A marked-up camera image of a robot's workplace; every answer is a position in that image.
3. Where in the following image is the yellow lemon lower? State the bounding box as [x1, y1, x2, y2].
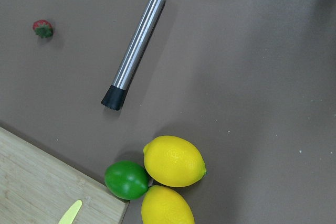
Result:
[141, 185, 195, 224]

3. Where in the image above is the yellow lemon upper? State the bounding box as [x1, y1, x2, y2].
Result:
[143, 135, 207, 187]

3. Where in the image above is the red strawberry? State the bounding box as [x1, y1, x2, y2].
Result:
[33, 19, 54, 38]

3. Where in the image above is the steel muddler black tip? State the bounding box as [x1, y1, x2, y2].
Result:
[101, 0, 166, 111]

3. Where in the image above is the yellow plastic knife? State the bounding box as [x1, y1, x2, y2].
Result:
[58, 199, 82, 224]

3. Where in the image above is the green lime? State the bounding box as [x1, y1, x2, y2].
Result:
[104, 161, 149, 200]

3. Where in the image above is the wooden cutting board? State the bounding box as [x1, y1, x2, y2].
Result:
[1, 129, 128, 223]

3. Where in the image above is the yellow lemon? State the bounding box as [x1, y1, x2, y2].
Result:
[141, 185, 195, 224]
[143, 135, 207, 187]

